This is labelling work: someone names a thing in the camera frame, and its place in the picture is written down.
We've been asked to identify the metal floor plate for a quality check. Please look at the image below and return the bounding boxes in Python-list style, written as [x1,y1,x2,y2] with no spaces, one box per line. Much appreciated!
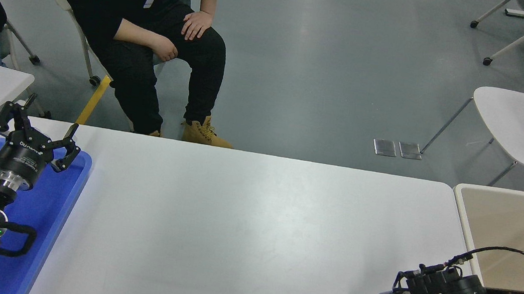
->
[398,140,424,161]
[372,138,399,158]

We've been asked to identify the grey-legged chair with casters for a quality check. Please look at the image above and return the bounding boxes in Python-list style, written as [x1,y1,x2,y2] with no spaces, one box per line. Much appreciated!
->
[0,21,64,120]

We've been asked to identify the person's right hand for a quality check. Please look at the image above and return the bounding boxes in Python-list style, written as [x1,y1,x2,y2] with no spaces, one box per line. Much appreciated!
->
[150,34,181,64]

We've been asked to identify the person's left hand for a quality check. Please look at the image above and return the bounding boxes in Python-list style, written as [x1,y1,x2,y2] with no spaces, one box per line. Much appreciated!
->
[180,8,215,44]

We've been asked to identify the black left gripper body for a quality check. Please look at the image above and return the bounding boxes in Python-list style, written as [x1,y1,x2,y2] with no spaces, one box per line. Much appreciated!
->
[0,130,58,190]

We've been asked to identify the blue plastic tray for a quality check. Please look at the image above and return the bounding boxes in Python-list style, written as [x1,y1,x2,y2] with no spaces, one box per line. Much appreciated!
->
[0,137,94,294]

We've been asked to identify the white moulded plastic chair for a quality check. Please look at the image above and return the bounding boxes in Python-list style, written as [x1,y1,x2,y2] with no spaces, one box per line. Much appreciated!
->
[417,29,524,195]

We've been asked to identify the large pale bin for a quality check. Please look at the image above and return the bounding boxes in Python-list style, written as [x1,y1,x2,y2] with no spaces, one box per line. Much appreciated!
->
[440,182,524,294]

